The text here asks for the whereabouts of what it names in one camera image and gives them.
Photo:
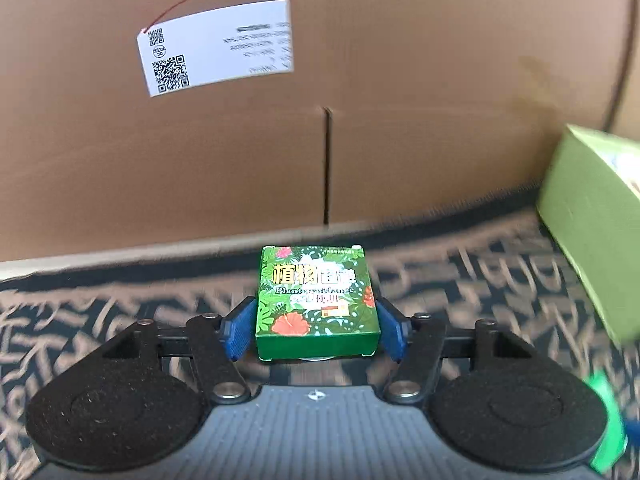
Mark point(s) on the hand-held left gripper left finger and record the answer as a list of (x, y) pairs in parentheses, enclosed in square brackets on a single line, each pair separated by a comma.
[(240, 327)]

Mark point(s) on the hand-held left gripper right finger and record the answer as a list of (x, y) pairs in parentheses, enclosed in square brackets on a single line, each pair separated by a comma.
[(392, 330)]

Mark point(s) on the green floral carton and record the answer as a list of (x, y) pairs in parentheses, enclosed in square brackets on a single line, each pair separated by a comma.
[(315, 300)]

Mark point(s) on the lime green cardboard box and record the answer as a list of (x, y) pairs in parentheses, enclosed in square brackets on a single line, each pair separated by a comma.
[(580, 210)]

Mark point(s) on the black letter-patterned mat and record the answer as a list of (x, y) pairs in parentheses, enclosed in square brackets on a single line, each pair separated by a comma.
[(125, 290)]

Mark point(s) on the large brown cardboard sheet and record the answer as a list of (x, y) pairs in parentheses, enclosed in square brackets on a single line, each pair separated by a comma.
[(425, 110)]

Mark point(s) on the bright green blurry object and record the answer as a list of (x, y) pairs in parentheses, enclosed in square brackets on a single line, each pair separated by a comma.
[(607, 425)]

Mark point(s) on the white shipping label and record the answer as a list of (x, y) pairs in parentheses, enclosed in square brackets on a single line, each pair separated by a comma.
[(225, 45)]

